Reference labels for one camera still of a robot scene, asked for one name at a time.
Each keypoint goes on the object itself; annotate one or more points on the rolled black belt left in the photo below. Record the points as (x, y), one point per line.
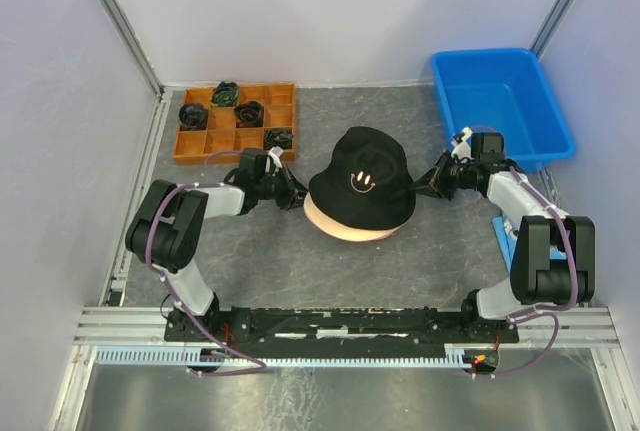
(193, 117)

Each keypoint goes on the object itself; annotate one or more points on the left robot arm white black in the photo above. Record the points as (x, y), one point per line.
(165, 231)

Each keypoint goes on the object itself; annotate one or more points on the rolled black belt centre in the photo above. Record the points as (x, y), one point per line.
(249, 114)

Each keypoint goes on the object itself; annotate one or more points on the black cap with logo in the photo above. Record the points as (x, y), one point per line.
(367, 184)

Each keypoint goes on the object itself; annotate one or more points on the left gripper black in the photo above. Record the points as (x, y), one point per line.
(290, 199)

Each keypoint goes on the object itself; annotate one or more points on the beige hat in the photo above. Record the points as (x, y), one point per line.
(340, 231)

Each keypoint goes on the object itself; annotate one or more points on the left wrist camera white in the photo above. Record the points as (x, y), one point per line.
(274, 154)

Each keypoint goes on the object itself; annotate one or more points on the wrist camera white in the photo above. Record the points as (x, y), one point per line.
(460, 143)
(274, 154)

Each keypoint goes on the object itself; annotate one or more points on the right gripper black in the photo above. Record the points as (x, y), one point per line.
(425, 184)

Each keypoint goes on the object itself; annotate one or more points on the blue plastic bin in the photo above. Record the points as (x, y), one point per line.
(504, 90)

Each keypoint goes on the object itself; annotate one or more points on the rolled black belt top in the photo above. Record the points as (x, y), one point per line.
(225, 95)

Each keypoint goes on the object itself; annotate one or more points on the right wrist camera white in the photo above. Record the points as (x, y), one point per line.
(460, 143)

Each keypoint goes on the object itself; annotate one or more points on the light blue cable duct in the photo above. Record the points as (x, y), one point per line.
(195, 357)

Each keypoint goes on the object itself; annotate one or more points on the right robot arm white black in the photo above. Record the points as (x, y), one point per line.
(553, 265)

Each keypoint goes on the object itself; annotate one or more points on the blue cloth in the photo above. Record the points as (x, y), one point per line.
(506, 238)

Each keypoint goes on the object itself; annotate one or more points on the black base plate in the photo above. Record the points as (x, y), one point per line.
(354, 333)

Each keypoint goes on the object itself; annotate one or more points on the orange compartment tray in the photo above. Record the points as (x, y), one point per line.
(221, 141)

